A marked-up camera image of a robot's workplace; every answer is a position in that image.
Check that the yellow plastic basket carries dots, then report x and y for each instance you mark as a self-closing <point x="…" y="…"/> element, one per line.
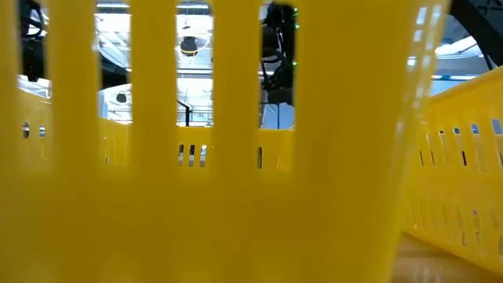
<point x="456" y="177"/>
<point x="236" y="216"/>

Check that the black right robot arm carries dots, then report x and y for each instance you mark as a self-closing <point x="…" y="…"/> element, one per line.
<point x="483" y="27"/>

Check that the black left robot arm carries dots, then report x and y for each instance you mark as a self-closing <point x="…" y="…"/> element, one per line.
<point x="31" y="59"/>

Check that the black round ceiling speaker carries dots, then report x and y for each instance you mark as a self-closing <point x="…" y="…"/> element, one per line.
<point x="121" y="98"/>

